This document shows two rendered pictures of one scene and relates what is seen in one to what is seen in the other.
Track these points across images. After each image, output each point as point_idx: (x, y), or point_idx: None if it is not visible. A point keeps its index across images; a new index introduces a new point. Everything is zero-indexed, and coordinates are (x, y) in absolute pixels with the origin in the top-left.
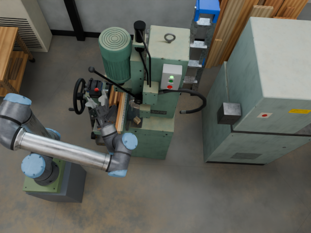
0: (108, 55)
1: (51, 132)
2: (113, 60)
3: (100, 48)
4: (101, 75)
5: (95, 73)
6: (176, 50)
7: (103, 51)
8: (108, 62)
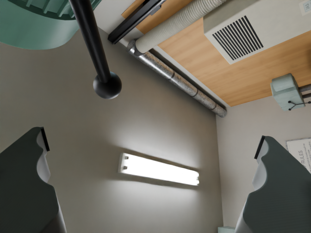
0: (26, 35)
1: None
2: (3, 9)
3: (66, 39)
4: (89, 53)
5: (102, 76)
6: None
7: (40, 46)
8: (45, 6)
